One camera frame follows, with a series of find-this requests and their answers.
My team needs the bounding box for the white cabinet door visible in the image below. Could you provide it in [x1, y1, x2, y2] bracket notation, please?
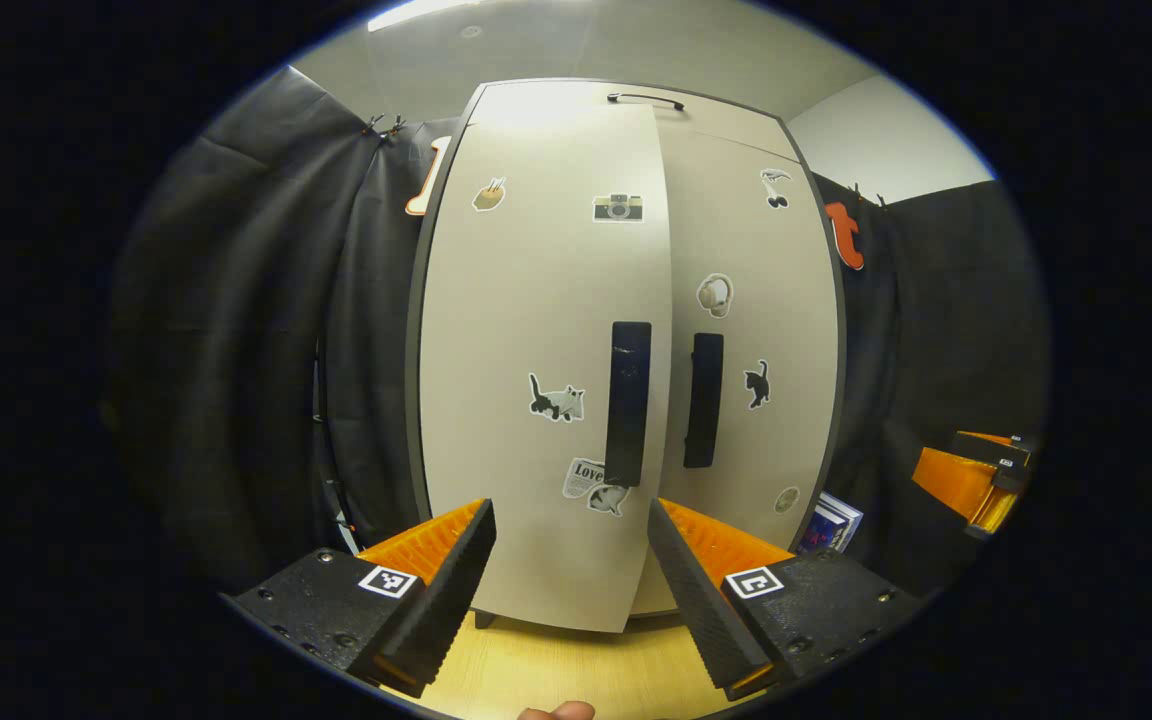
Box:
[419, 95, 674, 633]
[626, 125, 842, 616]

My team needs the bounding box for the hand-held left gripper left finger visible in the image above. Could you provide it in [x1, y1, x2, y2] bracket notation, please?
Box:
[221, 498, 497, 699]

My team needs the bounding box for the dark blue book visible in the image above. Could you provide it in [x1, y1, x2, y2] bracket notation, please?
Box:
[801, 497, 849, 556]

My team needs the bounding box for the white cabinet drawer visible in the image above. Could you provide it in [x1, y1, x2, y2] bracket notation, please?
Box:
[466, 78, 799, 166]

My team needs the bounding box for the white and grey cabinet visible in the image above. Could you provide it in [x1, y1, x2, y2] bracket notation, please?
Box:
[406, 78, 847, 633]

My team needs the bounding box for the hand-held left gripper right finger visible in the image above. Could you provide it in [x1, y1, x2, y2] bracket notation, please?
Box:
[648, 497, 922, 701]

